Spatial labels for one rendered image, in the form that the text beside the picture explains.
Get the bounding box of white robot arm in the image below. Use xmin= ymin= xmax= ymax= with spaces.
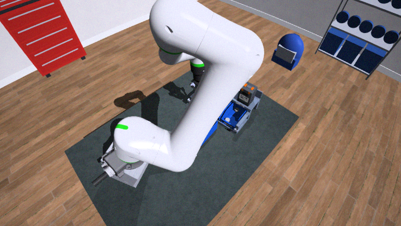
xmin=92 ymin=0 xmax=264 ymax=187

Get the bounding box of grey low shelf rack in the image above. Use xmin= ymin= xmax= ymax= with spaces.
xmin=217 ymin=90 xmax=263 ymax=134

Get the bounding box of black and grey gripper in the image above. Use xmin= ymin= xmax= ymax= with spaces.
xmin=190 ymin=74 xmax=202 ymax=91

